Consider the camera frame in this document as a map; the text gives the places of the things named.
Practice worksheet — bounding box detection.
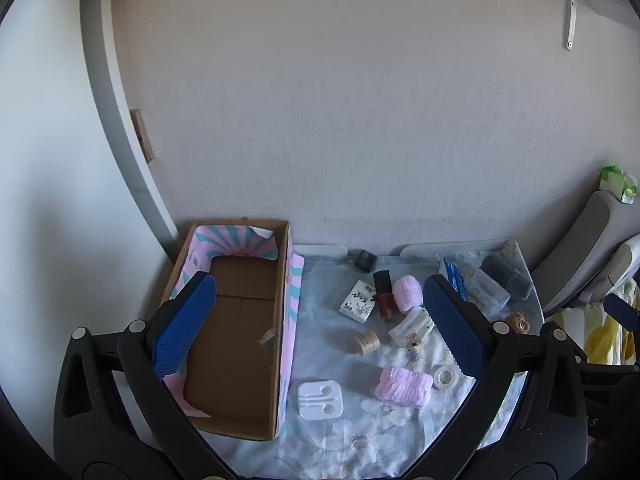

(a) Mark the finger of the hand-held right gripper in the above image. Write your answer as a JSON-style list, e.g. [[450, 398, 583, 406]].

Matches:
[[602, 292, 640, 333]]

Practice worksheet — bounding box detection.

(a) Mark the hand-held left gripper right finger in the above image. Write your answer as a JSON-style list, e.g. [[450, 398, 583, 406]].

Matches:
[[402, 274, 588, 480]]

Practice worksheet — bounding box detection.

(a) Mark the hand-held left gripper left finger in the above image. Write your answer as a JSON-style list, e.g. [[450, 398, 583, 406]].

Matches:
[[53, 271, 236, 480]]

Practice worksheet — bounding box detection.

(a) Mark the white patterned packet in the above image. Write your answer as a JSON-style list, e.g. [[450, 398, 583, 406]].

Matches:
[[389, 306, 435, 346]]

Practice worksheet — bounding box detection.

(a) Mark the blue white wipes packet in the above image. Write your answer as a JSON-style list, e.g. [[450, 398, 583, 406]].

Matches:
[[439, 257, 473, 301]]

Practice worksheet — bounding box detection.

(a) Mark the brown cardboard box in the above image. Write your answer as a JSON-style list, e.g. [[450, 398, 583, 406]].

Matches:
[[159, 218, 306, 442]]

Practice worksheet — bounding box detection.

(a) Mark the clear plastic box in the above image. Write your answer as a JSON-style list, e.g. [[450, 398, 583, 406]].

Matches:
[[467, 269, 512, 313]]

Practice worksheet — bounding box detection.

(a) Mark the pink fluffy roll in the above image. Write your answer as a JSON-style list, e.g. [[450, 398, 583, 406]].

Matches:
[[391, 276, 425, 312]]

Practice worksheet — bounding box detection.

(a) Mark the brown teddy bear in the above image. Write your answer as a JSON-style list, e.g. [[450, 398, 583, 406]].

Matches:
[[504, 312, 532, 335]]

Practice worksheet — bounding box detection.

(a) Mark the red bottle with black cap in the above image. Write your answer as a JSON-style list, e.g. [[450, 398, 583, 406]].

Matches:
[[372, 270, 397, 321]]

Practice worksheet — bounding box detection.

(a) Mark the grey fluffy sock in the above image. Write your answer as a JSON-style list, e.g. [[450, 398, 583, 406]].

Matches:
[[480, 254, 535, 301]]

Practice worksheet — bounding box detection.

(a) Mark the pink fluffy cloth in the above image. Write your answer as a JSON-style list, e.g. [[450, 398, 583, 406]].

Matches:
[[375, 366, 435, 407]]

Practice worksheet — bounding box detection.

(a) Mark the small wooden cylinder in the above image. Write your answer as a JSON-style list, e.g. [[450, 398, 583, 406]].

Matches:
[[352, 331, 381, 357]]

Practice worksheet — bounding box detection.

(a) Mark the white printed tissue pack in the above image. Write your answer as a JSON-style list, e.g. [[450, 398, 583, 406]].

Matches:
[[338, 281, 377, 322]]

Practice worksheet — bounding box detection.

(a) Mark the white plastic earphone tray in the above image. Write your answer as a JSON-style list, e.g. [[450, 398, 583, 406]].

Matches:
[[297, 381, 344, 420]]

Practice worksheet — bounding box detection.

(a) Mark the yellow floral blanket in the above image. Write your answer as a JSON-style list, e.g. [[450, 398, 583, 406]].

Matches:
[[545, 277, 640, 366]]

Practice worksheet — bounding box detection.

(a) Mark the grey chair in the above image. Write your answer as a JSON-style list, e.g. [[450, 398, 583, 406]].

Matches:
[[530, 191, 640, 316]]

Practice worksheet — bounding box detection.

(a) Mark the pink striped paper liner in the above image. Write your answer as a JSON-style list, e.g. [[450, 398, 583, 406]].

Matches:
[[165, 224, 306, 418]]

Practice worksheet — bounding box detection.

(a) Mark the pale blue floral cloth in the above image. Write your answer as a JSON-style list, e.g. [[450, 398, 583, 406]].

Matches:
[[277, 252, 546, 480]]

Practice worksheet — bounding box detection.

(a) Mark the green tissue pack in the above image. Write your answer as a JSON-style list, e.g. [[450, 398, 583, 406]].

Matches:
[[599, 165, 638, 205]]

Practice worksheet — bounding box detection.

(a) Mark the wooden wall block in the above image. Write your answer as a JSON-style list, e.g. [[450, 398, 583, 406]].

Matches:
[[129, 108, 156, 163]]

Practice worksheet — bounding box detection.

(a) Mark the grey door frame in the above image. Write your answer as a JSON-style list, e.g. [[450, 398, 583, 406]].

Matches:
[[80, 0, 178, 261]]

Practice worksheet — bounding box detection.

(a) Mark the white shelf bracket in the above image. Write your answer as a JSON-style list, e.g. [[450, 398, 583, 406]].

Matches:
[[565, 0, 593, 51]]

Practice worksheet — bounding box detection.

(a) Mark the white wall shelf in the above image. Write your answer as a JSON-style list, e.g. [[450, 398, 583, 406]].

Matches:
[[567, 0, 640, 26]]

